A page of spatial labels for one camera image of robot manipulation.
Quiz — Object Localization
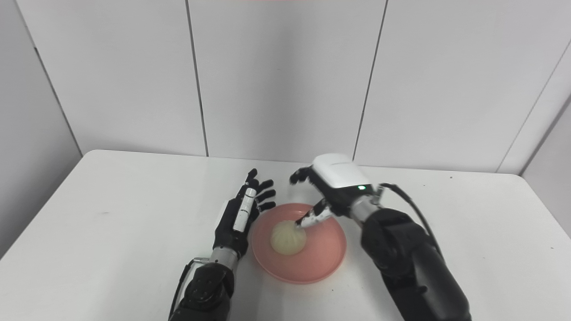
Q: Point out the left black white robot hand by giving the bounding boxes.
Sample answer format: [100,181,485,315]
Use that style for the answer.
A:
[212,169,277,260]

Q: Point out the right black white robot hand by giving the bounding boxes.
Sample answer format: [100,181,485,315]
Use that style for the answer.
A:
[289,153,374,229]

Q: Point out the cream steamed bun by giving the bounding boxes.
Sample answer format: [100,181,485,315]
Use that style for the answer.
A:
[270,220,307,256]

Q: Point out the pink round plate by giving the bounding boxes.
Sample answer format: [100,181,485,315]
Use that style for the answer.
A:
[251,203,348,285]

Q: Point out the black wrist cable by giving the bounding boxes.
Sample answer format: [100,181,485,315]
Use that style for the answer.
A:
[378,183,443,257]

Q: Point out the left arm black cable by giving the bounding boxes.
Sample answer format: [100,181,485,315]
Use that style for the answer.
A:
[169,258,210,321]

